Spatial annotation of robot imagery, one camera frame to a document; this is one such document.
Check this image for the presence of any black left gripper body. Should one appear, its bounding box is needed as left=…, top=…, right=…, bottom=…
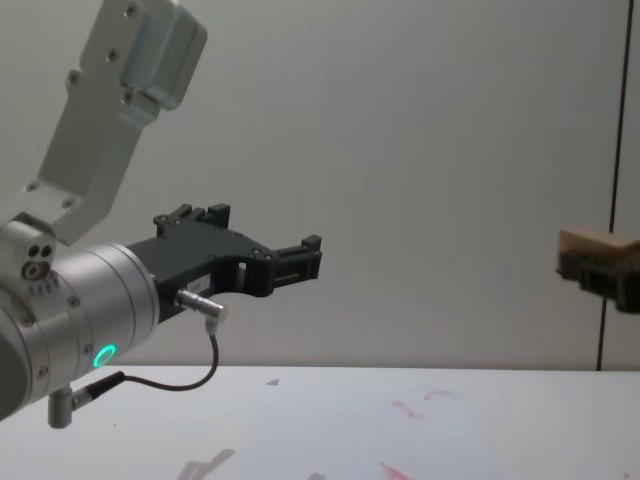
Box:
left=126, top=221, right=272, bottom=322

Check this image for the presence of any tan block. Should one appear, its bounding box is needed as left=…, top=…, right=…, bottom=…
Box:
left=557, top=224, right=640, bottom=269

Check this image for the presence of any white table cloth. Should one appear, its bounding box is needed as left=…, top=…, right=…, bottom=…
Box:
left=0, top=366, right=640, bottom=480

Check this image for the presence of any thin dark wrist cable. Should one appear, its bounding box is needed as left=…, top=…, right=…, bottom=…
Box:
left=47, top=288, right=232, bottom=429

